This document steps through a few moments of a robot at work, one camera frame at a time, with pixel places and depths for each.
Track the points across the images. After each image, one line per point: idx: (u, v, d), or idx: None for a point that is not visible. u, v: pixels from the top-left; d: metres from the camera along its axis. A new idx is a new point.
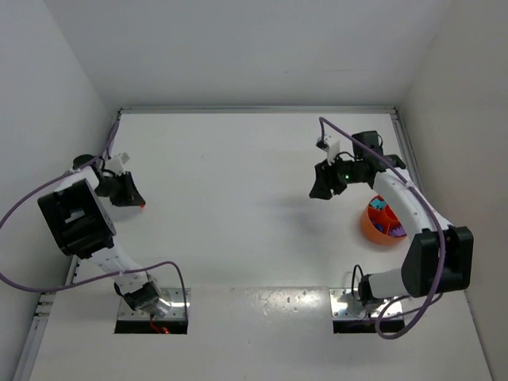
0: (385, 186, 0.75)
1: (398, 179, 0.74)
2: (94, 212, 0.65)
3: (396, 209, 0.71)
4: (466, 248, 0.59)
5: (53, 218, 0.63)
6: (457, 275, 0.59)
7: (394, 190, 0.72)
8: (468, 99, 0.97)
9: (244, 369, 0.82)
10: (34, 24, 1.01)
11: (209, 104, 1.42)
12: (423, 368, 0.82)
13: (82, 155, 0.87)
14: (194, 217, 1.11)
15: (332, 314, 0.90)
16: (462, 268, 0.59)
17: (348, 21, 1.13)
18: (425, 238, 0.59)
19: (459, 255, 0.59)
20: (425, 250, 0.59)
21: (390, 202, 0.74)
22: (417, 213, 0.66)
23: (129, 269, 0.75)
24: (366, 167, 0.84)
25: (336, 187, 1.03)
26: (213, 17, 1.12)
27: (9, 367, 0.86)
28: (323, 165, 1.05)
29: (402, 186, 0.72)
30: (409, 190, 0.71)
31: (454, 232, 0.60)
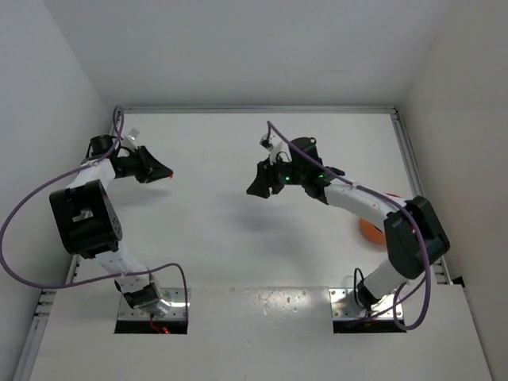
0: (336, 195, 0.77)
1: (344, 183, 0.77)
2: (103, 214, 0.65)
3: (358, 209, 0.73)
4: (429, 213, 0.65)
5: (62, 214, 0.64)
6: (436, 240, 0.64)
7: (346, 194, 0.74)
8: (468, 100, 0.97)
9: (244, 369, 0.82)
10: (34, 24, 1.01)
11: (209, 104, 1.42)
12: (423, 367, 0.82)
13: (101, 137, 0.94)
14: (194, 217, 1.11)
15: (332, 314, 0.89)
16: (435, 232, 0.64)
17: (348, 21, 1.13)
18: (394, 223, 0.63)
19: (429, 224, 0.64)
20: (400, 232, 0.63)
21: (350, 207, 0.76)
22: (375, 205, 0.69)
23: (132, 272, 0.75)
24: (315, 189, 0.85)
25: (276, 186, 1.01)
26: (213, 17, 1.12)
27: (9, 367, 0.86)
28: (265, 163, 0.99)
29: (349, 188, 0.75)
30: (358, 188, 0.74)
31: (415, 205, 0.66)
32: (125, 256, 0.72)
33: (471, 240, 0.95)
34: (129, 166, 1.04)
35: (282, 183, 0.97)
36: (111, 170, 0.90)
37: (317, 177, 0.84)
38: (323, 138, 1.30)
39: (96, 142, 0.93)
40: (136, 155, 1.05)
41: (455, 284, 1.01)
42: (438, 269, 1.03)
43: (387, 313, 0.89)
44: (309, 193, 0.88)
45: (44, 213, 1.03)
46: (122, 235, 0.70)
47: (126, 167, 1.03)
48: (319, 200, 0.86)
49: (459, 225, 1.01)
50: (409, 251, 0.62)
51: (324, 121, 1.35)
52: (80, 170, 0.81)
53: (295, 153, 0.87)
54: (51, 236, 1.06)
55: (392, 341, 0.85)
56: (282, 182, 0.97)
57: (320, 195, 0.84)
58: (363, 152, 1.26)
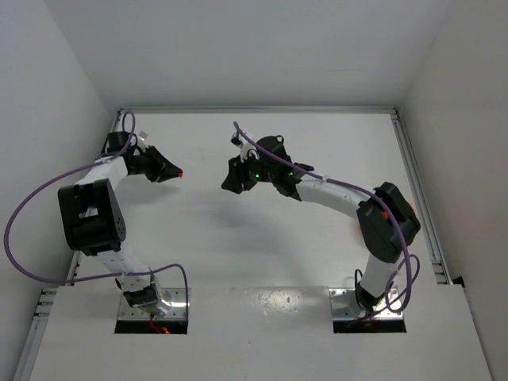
0: (308, 190, 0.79)
1: (312, 178, 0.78)
2: (107, 213, 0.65)
3: (329, 202, 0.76)
4: (396, 198, 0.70)
5: (67, 209, 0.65)
6: (408, 222, 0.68)
7: (317, 188, 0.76)
8: (468, 100, 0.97)
9: (244, 369, 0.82)
10: (34, 24, 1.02)
11: (209, 104, 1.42)
12: (424, 367, 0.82)
13: (119, 133, 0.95)
14: (194, 217, 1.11)
15: (333, 314, 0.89)
16: (406, 214, 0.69)
17: (348, 21, 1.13)
18: (367, 211, 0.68)
19: (398, 208, 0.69)
20: (373, 219, 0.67)
21: (321, 201, 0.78)
22: (348, 196, 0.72)
23: (133, 272, 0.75)
24: (286, 186, 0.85)
25: (247, 182, 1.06)
26: (213, 17, 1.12)
27: (9, 367, 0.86)
28: (236, 161, 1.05)
29: (320, 182, 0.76)
30: (327, 181, 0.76)
31: (384, 192, 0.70)
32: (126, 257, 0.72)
33: (471, 240, 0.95)
34: (144, 163, 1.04)
35: (252, 178, 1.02)
36: (123, 167, 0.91)
37: (287, 175, 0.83)
38: (323, 138, 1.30)
39: (113, 137, 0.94)
40: (147, 154, 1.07)
41: (455, 284, 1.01)
42: (438, 269, 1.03)
43: (386, 313, 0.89)
44: (279, 190, 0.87)
45: (44, 213, 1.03)
46: (125, 236, 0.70)
47: (140, 163, 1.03)
48: (292, 197, 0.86)
49: (459, 225, 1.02)
50: (386, 236, 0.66)
51: (325, 121, 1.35)
52: (92, 167, 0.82)
53: (263, 153, 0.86)
54: (51, 236, 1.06)
55: (392, 341, 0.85)
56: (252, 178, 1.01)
57: (293, 192, 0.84)
58: (363, 152, 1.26)
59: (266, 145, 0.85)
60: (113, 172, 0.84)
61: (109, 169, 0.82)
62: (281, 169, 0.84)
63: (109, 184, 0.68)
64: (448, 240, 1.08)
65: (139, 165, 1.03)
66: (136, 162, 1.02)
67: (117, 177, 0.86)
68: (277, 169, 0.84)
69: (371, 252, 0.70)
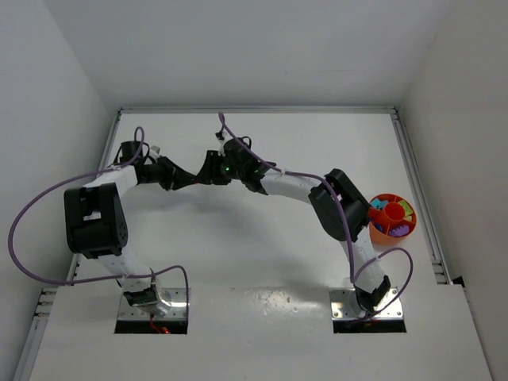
0: (271, 184, 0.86)
1: (274, 172, 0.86)
2: (110, 219, 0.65)
3: (290, 193, 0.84)
4: (344, 182, 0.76)
5: (71, 211, 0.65)
6: (357, 204, 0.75)
7: (278, 181, 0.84)
8: (468, 101, 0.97)
9: (244, 369, 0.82)
10: (35, 25, 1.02)
11: (209, 104, 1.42)
12: (424, 367, 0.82)
13: (131, 142, 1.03)
14: (194, 217, 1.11)
15: (332, 314, 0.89)
16: (354, 196, 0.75)
17: (348, 21, 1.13)
18: (317, 196, 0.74)
19: (347, 191, 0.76)
20: (324, 204, 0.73)
21: (283, 193, 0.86)
22: (302, 185, 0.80)
23: (134, 275, 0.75)
24: (253, 182, 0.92)
25: (217, 178, 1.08)
26: (213, 17, 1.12)
27: (9, 367, 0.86)
28: (212, 152, 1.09)
29: (279, 175, 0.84)
30: (286, 174, 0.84)
31: (333, 178, 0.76)
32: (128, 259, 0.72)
33: (471, 240, 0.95)
34: (155, 171, 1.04)
35: (223, 174, 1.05)
36: (133, 179, 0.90)
37: (254, 172, 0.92)
38: (323, 137, 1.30)
39: (125, 147, 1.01)
40: (159, 162, 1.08)
41: (454, 284, 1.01)
42: (438, 269, 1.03)
43: (387, 313, 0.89)
44: (248, 186, 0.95)
45: (44, 213, 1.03)
46: (126, 242, 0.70)
47: (153, 171, 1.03)
48: (259, 193, 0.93)
49: (459, 224, 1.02)
50: (336, 216, 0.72)
51: (324, 120, 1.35)
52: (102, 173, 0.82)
53: (232, 155, 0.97)
54: (51, 237, 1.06)
55: (392, 341, 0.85)
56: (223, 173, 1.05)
57: (259, 188, 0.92)
58: (363, 152, 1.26)
59: (232, 148, 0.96)
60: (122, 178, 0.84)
61: (118, 175, 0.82)
62: (248, 167, 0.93)
63: (114, 189, 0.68)
64: (448, 240, 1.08)
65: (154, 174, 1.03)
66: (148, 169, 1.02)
67: (128, 183, 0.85)
68: (244, 167, 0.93)
69: (327, 232, 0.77)
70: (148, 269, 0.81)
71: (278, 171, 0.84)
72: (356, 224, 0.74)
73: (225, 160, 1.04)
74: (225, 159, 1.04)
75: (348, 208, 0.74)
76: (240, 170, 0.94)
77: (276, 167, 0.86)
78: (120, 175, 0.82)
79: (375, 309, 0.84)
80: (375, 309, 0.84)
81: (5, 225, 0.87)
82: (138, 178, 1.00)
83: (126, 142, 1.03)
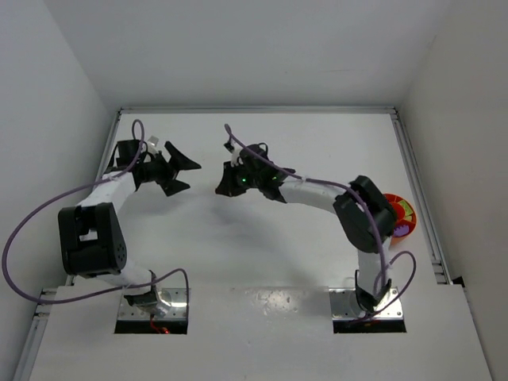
0: (292, 192, 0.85)
1: (294, 179, 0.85)
2: (107, 241, 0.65)
3: (310, 200, 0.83)
4: (370, 190, 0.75)
5: (66, 234, 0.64)
6: (383, 213, 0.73)
7: (298, 187, 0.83)
8: (468, 101, 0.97)
9: (244, 370, 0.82)
10: (34, 25, 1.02)
11: (209, 104, 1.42)
12: (424, 367, 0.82)
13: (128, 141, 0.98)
14: (195, 217, 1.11)
15: (332, 314, 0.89)
16: (379, 204, 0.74)
17: (348, 21, 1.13)
18: (341, 206, 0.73)
19: (373, 200, 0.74)
20: (352, 213, 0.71)
21: (303, 200, 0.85)
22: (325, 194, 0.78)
23: (134, 285, 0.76)
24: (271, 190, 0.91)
25: (236, 190, 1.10)
26: (213, 17, 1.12)
27: (9, 368, 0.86)
28: (227, 164, 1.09)
29: (300, 182, 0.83)
30: (307, 181, 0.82)
31: (359, 185, 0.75)
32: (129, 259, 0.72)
33: (471, 240, 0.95)
34: (154, 171, 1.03)
35: (241, 185, 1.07)
36: (130, 187, 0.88)
37: (271, 179, 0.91)
38: (323, 138, 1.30)
39: (122, 146, 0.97)
40: (156, 159, 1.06)
41: (454, 284, 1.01)
42: (438, 269, 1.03)
43: (387, 313, 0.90)
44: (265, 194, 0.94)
45: (44, 214, 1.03)
46: (125, 262, 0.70)
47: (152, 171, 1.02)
48: (277, 200, 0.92)
49: (459, 224, 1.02)
50: (363, 225, 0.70)
51: (325, 120, 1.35)
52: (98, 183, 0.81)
53: (247, 166, 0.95)
54: (51, 237, 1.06)
55: (393, 342, 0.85)
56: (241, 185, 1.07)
57: (277, 195, 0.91)
58: (364, 153, 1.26)
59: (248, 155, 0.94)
60: (120, 190, 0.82)
61: (116, 186, 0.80)
62: (266, 173, 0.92)
63: (110, 210, 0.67)
64: (448, 240, 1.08)
65: (152, 171, 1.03)
66: (147, 168, 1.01)
67: (125, 192, 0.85)
68: (262, 174, 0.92)
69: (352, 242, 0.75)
70: (148, 274, 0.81)
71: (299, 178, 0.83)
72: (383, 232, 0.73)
73: (240, 171, 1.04)
74: (240, 171, 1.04)
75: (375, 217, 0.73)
76: (258, 177, 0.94)
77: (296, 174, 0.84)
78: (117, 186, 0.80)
79: (378, 311, 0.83)
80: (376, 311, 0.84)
81: (6, 225, 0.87)
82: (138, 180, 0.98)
83: (124, 140, 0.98)
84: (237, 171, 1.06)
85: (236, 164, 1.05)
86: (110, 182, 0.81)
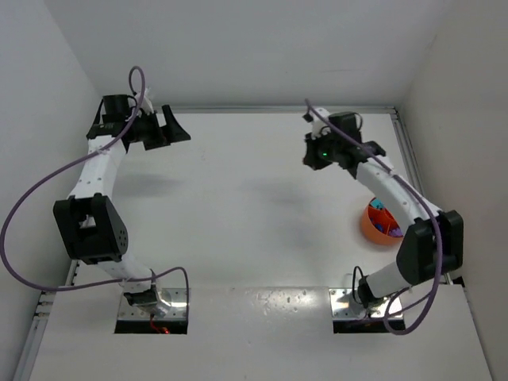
0: (369, 176, 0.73)
1: (379, 167, 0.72)
2: (107, 232, 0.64)
3: (384, 198, 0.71)
4: (456, 231, 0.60)
5: (65, 228, 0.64)
6: (452, 259, 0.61)
7: (380, 180, 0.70)
8: (468, 101, 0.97)
9: (244, 370, 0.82)
10: (35, 25, 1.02)
11: (209, 105, 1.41)
12: (424, 366, 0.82)
13: (117, 97, 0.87)
14: (195, 217, 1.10)
15: (332, 314, 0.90)
16: (454, 248, 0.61)
17: (348, 21, 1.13)
18: (416, 228, 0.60)
19: (452, 240, 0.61)
20: (420, 244, 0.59)
21: (377, 191, 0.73)
22: (405, 205, 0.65)
23: (135, 279, 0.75)
24: (345, 159, 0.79)
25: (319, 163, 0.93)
26: (212, 17, 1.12)
27: (9, 368, 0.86)
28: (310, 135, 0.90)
29: (386, 175, 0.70)
30: (395, 177, 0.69)
31: (445, 219, 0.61)
32: (129, 259, 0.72)
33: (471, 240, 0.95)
34: (144, 129, 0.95)
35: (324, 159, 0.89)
36: (121, 152, 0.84)
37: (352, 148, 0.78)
38: None
39: (109, 101, 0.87)
40: (146, 116, 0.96)
41: (455, 284, 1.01)
42: None
43: (386, 313, 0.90)
44: (340, 163, 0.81)
45: (44, 214, 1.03)
46: (127, 245, 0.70)
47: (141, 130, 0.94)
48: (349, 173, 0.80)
49: None
50: (421, 260, 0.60)
51: None
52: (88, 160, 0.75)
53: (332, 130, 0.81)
54: (51, 237, 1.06)
55: (393, 342, 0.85)
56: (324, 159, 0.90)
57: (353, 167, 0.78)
58: None
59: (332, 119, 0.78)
60: (111, 163, 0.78)
61: (105, 165, 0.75)
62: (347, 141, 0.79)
63: (105, 201, 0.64)
64: None
65: (142, 132, 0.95)
66: (136, 128, 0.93)
67: (115, 162, 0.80)
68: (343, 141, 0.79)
69: (398, 263, 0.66)
70: (148, 271, 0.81)
71: (388, 171, 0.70)
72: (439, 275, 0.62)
73: (323, 143, 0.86)
74: (321, 143, 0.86)
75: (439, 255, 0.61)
76: (339, 144, 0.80)
77: (384, 163, 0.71)
78: (105, 166, 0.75)
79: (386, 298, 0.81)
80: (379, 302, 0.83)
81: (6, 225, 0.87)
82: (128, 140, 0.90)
83: (110, 96, 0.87)
84: (317, 144, 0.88)
85: (318, 137, 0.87)
86: (101, 158, 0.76)
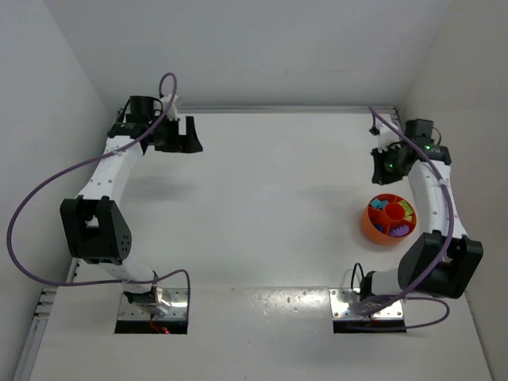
0: (417, 175, 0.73)
1: (431, 172, 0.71)
2: (110, 239, 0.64)
3: (420, 201, 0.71)
4: (468, 260, 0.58)
5: (70, 228, 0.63)
6: (451, 284, 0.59)
7: (429, 183, 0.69)
8: (468, 101, 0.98)
9: (244, 370, 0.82)
10: (35, 25, 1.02)
11: (209, 105, 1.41)
12: (424, 366, 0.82)
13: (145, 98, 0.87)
14: (194, 217, 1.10)
15: (332, 314, 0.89)
16: (457, 277, 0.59)
17: (348, 21, 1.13)
18: (428, 237, 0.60)
19: (460, 267, 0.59)
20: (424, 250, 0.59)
21: (417, 192, 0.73)
22: (434, 215, 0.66)
23: (136, 281, 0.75)
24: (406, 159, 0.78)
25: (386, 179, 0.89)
26: (212, 17, 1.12)
27: (8, 368, 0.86)
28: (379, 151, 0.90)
29: (434, 182, 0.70)
30: (442, 187, 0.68)
31: (464, 243, 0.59)
32: (130, 259, 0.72)
33: None
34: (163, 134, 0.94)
35: (391, 171, 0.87)
36: (137, 152, 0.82)
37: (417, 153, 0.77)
38: (324, 138, 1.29)
39: (136, 101, 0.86)
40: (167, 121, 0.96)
41: None
42: None
43: (386, 313, 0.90)
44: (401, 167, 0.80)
45: (44, 213, 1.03)
46: (128, 249, 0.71)
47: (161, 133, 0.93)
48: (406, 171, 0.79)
49: None
50: (418, 266, 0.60)
51: (325, 120, 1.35)
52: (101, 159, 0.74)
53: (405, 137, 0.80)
54: (51, 237, 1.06)
55: (393, 342, 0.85)
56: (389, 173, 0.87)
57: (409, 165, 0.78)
58: (364, 153, 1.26)
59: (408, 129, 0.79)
60: (125, 167, 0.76)
61: (118, 168, 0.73)
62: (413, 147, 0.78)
63: (113, 207, 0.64)
64: None
65: (161, 136, 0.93)
66: (158, 132, 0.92)
67: (128, 167, 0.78)
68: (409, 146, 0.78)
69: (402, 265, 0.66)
70: (151, 274, 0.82)
71: (439, 178, 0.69)
72: (429, 291, 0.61)
73: (390, 155, 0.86)
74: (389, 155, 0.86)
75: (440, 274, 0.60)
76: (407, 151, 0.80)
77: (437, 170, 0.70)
78: (117, 170, 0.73)
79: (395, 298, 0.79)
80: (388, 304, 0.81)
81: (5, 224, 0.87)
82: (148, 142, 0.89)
83: (137, 97, 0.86)
84: (384, 158, 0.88)
85: (385, 150, 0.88)
86: (115, 159, 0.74)
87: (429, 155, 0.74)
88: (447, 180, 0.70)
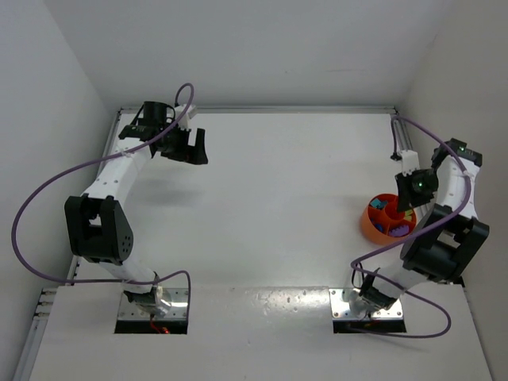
0: (445, 167, 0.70)
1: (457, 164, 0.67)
2: (112, 240, 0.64)
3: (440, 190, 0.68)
4: (471, 240, 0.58)
5: (73, 225, 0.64)
6: (450, 262, 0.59)
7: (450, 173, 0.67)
8: (468, 101, 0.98)
9: (244, 370, 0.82)
10: (35, 25, 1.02)
11: (209, 105, 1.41)
12: (424, 365, 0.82)
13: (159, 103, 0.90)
14: (194, 217, 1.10)
15: (332, 314, 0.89)
16: (458, 257, 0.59)
17: (348, 21, 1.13)
18: (437, 209, 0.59)
19: (463, 246, 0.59)
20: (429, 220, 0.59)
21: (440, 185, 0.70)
22: (449, 195, 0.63)
23: (136, 281, 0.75)
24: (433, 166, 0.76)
25: (416, 200, 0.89)
26: (212, 17, 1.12)
27: (9, 367, 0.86)
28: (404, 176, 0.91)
29: (459, 172, 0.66)
30: (466, 178, 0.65)
31: (471, 224, 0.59)
32: (132, 259, 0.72)
33: None
34: (171, 141, 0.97)
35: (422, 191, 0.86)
36: (146, 155, 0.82)
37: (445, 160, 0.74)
38: (324, 138, 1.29)
39: (148, 107, 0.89)
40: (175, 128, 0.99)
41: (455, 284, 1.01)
42: None
43: (386, 313, 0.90)
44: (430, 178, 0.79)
45: (44, 213, 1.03)
46: (130, 251, 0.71)
47: (170, 140, 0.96)
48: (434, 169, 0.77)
49: None
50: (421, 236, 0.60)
51: (325, 120, 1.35)
52: (108, 159, 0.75)
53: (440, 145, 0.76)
54: (51, 237, 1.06)
55: (393, 341, 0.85)
56: (421, 193, 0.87)
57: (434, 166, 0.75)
58: (364, 153, 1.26)
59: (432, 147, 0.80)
60: (132, 165, 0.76)
61: (125, 166, 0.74)
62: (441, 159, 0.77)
63: (117, 208, 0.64)
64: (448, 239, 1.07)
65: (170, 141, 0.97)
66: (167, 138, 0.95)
67: (136, 167, 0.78)
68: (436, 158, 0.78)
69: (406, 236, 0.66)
70: (152, 275, 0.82)
71: (463, 169, 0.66)
72: (425, 267, 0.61)
73: (417, 175, 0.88)
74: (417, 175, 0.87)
75: (441, 250, 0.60)
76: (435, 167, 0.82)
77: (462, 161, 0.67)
78: (125, 171, 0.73)
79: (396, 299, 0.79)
80: (388, 305, 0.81)
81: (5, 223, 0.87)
82: (157, 145, 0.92)
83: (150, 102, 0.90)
84: (409, 179, 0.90)
85: (409, 173, 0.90)
86: (123, 159, 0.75)
87: (462, 154, 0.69)
88: (473, 173, 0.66)
